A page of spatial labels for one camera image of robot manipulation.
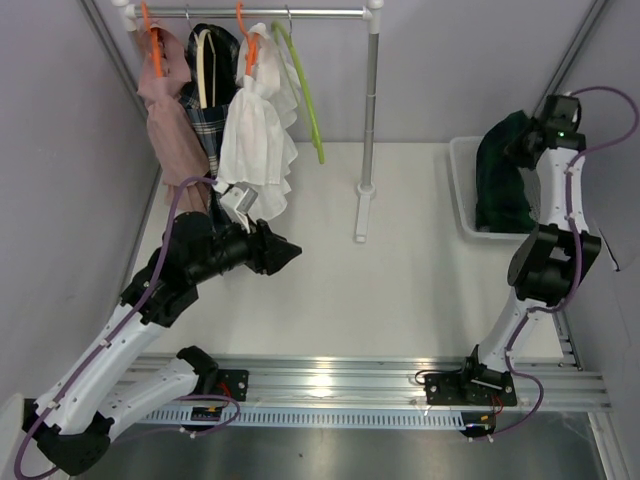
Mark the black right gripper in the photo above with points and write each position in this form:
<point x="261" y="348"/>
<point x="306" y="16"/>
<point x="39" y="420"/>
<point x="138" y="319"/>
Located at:
<point x="513" y="150"/>

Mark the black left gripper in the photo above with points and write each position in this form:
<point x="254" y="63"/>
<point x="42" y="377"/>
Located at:
<point x="275" y="251"/>

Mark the dark green plaid skirt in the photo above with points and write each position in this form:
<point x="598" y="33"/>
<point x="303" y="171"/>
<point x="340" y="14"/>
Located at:
<point x="501" y="204"/>

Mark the white pleated skirt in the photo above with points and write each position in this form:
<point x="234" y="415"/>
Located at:
<point x="257" y="148"/>

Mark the orange plastic hanger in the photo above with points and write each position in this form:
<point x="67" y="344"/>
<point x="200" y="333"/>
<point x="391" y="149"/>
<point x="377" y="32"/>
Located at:
<point x="251" y="55"/>

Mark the green plastic hanger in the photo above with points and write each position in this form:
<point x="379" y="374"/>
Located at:
<point x="311" y="122"/>

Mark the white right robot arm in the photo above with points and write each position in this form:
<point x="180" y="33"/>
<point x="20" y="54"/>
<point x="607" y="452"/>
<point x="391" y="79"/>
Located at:
<point x="544" y="272"/>

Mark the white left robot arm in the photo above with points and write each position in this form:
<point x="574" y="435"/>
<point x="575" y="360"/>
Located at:
<point x="75" y="422"/>

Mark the pink skirt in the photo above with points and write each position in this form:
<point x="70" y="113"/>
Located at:
<point x="172" y="137"/>

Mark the navy plaid skirt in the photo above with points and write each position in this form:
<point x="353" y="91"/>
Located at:
<point x="209" y="123"/>

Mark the cream hanger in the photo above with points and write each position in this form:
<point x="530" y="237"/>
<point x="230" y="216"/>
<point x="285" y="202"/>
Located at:
<point x="206" y="69"/>

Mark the orange hanger with pink skirt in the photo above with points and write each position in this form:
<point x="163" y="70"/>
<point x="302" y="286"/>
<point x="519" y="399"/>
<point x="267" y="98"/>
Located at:
<point x="152" y="29"/>

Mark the white plastic basket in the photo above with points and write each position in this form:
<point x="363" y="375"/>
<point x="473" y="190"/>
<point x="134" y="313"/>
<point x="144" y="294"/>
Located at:
<point x="462" y="160"/>

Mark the silver clothes rack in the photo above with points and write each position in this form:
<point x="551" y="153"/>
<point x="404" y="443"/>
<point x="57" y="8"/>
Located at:
<point x="371" y="13"/>

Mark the white slotted cable duct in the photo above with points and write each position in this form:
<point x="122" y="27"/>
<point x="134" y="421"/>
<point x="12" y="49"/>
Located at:
<point x="412" y="419"/>

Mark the aluminium mounting rail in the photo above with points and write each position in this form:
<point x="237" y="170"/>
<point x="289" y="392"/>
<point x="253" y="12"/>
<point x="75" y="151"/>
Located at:
<point x="389" y="383"/>

